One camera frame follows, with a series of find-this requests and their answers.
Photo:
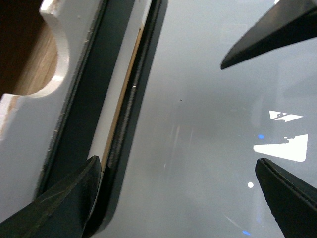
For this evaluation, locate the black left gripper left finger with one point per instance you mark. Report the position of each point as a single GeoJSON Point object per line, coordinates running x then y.
{"type": "Point", "coordinates": [62, 211]}

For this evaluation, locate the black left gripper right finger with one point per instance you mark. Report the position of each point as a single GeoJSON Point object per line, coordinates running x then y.
{"type": "Point", "coordinates": [292, 201]}

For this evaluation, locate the white front wooden drawer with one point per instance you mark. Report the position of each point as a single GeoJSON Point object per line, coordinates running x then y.
{"type": "Point", "coordinates": [64, 65]}

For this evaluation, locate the wooden drawer cabinet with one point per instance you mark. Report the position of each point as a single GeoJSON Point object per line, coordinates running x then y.
{"type": "Point", "coordinates": [127, 121]}

